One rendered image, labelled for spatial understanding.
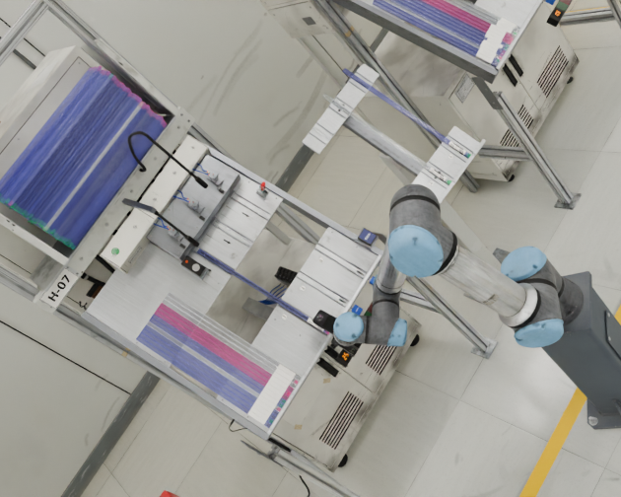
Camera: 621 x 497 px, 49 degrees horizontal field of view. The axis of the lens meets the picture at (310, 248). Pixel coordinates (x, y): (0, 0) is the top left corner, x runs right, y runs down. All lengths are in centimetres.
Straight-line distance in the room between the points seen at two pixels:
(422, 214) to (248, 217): 89
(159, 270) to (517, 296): 115
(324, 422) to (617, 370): 111
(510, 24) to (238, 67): 193
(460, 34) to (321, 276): 101
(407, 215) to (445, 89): 136
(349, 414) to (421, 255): 137
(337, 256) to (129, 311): 69
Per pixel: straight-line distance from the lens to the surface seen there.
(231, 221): 226
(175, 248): 220
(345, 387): 268
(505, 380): 263
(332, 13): 269
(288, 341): 216
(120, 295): 227
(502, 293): 164
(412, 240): 145
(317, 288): 218
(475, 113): 292
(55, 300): 225
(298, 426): 261
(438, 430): 268
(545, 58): 326
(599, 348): 203
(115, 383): 407
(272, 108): 422
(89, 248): 224
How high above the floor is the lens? 210
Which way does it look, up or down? 34 degrees down
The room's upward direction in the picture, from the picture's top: 48 degrees counter-clockwise
